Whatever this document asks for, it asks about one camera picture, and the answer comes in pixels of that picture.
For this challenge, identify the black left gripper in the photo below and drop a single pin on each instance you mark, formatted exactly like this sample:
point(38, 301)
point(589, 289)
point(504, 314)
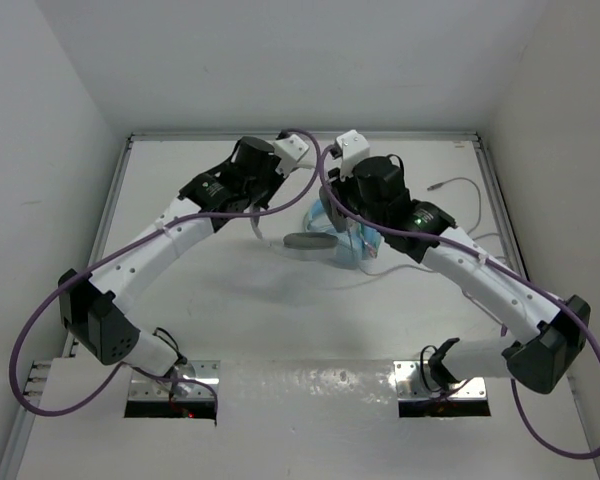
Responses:
point(277, 180)

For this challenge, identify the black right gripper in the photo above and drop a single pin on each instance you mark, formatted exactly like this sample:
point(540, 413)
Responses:
point(339, 186)

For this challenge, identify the white grey headphones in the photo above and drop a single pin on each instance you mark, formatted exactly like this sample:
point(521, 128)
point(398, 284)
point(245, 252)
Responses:
point(318, 241)

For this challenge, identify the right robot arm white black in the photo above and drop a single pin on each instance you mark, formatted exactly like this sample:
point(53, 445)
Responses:
point(543, 337)

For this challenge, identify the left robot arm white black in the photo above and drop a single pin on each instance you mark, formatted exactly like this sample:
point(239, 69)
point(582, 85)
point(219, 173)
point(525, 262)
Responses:
point(95, 310)

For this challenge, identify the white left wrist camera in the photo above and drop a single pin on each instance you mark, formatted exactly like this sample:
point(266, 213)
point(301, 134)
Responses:
point(290, 150)

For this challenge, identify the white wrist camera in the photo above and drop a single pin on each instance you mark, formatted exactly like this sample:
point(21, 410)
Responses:
point(350, 148)
point(290, 150)

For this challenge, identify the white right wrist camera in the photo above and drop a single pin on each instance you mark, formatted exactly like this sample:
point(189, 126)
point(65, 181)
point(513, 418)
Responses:
point(350, 148)

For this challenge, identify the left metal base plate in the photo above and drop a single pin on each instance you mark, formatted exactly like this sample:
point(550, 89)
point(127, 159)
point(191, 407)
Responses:
point(193, 382)

